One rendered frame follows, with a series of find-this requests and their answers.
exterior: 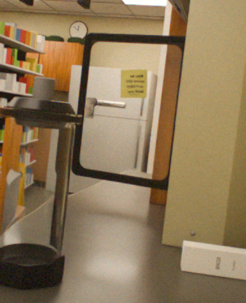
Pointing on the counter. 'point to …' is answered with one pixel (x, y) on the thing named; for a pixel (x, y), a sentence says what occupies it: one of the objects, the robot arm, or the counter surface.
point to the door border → (85, 102)
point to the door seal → (82, 104)
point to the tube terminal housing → (211, 120)
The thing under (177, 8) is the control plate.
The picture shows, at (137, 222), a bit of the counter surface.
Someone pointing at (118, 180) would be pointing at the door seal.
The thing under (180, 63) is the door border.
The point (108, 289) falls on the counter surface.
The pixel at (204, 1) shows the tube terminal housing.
